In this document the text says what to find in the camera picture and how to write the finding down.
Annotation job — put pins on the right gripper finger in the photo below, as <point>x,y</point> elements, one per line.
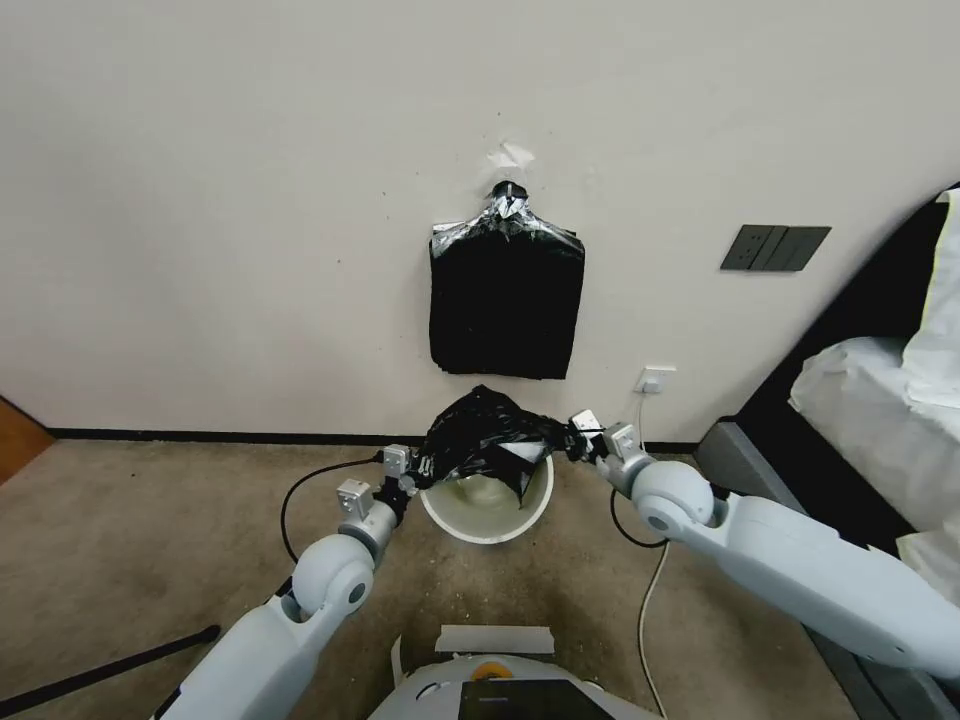
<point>564,444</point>

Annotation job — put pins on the dark bed frame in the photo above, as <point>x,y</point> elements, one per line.
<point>757,420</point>

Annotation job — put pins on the brown wooden panel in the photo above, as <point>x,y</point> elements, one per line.
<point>19,442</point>

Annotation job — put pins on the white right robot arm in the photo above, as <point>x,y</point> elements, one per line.
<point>780,555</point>

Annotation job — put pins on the narrow white floor tape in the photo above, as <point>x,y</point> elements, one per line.
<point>397,660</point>

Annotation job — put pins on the black baseboard strip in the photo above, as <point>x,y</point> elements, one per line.
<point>300,433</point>

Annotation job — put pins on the black wall hook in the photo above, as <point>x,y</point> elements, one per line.
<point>511,189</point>

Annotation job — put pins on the white round trash bin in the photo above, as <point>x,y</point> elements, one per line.
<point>487,517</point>

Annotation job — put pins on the white robot front shell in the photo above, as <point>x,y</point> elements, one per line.
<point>510,690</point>

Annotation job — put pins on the black pole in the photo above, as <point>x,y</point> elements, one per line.
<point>105,667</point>

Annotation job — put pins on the dark grey switch panel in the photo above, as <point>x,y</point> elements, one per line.
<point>776,247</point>

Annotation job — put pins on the wide white floor tape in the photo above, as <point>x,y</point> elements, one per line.
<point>495,639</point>

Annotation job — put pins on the hanging stack black trash bags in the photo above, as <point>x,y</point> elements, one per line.
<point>502,315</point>

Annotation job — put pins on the white plastic-covered bedding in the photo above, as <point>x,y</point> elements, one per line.
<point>862,390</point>

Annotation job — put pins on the torn white wall tape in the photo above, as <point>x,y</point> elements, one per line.
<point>511,154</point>

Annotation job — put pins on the black plastic trash bag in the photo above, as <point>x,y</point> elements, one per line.
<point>480,431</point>

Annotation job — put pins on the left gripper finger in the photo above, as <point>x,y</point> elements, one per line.
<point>409,484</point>
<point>427,466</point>

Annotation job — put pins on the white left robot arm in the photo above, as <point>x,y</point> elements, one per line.
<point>315,585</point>

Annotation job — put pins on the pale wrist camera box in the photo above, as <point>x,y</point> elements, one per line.
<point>585,420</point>
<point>398,459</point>

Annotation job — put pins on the white wall socket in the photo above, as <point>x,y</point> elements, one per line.
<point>655,379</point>

